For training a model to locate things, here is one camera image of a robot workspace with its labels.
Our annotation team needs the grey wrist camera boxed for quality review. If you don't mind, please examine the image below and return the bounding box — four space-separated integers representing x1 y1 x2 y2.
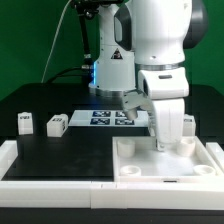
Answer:
122 90 150 120

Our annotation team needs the black cable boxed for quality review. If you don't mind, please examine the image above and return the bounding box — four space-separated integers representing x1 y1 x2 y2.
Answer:
44 67 94 84

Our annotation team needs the white square tabletop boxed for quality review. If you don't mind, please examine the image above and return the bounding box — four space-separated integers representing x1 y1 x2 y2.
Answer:
112 137 224 183

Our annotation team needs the black camera stand pole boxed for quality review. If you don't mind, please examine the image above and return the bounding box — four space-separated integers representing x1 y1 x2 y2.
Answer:
70 0 124 84

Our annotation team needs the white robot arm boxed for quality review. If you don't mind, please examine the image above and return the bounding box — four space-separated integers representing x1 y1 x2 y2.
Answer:
89 0 208 151

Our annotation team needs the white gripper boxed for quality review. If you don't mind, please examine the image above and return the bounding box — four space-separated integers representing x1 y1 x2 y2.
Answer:
138 68 189 152

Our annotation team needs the white cable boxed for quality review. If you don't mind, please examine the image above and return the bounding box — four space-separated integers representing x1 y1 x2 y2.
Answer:
40 0 73 84

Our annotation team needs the white AprilTag base sheet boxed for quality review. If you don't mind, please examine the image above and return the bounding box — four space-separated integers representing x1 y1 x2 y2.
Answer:
69 110 148 127

